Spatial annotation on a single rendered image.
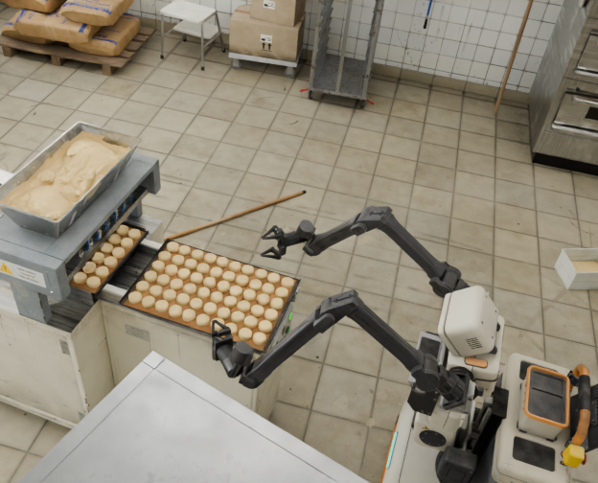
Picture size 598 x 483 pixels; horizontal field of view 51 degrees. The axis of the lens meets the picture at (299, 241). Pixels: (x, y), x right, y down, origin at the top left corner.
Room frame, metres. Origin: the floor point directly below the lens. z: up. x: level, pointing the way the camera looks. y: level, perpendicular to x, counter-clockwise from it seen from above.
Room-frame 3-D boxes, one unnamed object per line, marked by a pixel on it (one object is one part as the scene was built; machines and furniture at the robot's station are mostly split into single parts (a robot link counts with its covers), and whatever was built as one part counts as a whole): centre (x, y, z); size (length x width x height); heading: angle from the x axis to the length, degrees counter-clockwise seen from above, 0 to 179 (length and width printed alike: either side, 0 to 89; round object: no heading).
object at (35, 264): (1.84, 0.88, 1.01); 0.72 x 0.33 x 0.34; 165
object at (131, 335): (1.72, 0.39, 0.45); 0.70 x 0.34 x 0.90; 75
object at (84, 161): (1.84, 0.87, 1.28); 0.54 x 0.27 x 0.06; 165
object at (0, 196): (1.84, 0.88, 1.25); 0.56 x 0.29 x 0.14; 165
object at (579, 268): (3.03, -1.84, 0.08); 0.30 x 0.22 x 0.16; 102
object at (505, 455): (1.39, -0.93, 0.59); 0.55 x 0.34 x 0.83; 166
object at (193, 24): (5.40, 1.18, 0.23); 0.45 x 0.45 x 0.46; 73
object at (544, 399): (1.38, -0.95, 0.87); 0.23 x 0.15 x 0.11; 166
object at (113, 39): (5.27, 1.92, 0.19); 0.72 x 0.42 x 0.15; 175
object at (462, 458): (1.39, -0.67, 0.55); 0.28 x 0.27 x 0.25; 166
